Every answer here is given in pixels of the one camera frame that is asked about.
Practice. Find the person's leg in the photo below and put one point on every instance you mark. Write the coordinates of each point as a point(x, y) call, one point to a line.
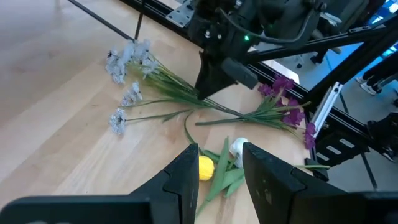
point(382, 70)

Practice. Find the white artificial tulip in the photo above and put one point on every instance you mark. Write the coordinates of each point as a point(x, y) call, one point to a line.
point(237, 146)

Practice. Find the silver aluminium bar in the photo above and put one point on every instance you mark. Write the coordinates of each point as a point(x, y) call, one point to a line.
point(326, 107)

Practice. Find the white blossom flower spray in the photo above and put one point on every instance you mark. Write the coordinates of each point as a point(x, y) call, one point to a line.
point(119, 65)

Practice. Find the silver corner bracket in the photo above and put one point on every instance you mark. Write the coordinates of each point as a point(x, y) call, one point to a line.
point(182, 14)

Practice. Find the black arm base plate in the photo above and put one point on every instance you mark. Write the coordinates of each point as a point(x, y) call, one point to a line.
point(351, 155)

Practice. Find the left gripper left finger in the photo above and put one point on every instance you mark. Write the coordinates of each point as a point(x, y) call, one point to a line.
point(180, 189)

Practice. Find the yellow artificial tulip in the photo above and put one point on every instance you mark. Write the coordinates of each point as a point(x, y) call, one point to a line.
point(206, 169)

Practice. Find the purple blossom flower spray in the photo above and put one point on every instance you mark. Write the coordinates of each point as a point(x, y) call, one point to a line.
point(293, 116)

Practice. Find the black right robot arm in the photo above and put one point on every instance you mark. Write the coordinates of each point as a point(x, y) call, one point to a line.
point(286, 18)

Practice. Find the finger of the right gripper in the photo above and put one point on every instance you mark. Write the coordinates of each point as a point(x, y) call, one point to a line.
point(211, 77)
point(241, 74)

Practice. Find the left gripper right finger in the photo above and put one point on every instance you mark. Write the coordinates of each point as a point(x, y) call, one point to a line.
point(270, 189)

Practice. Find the person's white shoe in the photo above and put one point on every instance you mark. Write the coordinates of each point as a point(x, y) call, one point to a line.
point(370, 88)

